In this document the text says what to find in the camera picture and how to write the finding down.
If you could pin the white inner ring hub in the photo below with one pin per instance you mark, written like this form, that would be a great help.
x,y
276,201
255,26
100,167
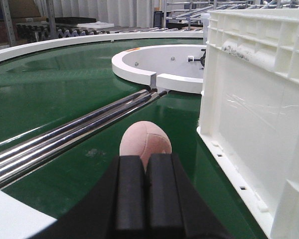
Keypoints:
x,y
162,67

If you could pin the grey roller conveyor rack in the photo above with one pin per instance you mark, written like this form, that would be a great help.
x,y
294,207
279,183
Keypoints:
x,y
41,31

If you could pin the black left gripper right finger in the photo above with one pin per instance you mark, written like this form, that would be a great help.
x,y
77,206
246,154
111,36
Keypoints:
x,y
175,208

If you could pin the white outer turntable rim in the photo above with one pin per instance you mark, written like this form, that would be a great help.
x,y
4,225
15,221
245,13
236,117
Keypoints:
x,y
46,84

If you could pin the white plastic tote box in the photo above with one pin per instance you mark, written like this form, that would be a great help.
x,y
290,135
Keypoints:
x,y
249,117

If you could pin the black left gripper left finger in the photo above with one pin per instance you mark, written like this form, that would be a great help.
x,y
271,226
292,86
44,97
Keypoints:
x,y
113,209

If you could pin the chrome roller bars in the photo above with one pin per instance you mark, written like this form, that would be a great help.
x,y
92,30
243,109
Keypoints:
x,y
27,156

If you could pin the black knob on hub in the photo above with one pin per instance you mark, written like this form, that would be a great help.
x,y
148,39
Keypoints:
x,y
202,59

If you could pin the pink stitched soft ball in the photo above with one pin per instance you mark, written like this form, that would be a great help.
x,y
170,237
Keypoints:
x,y
143,139

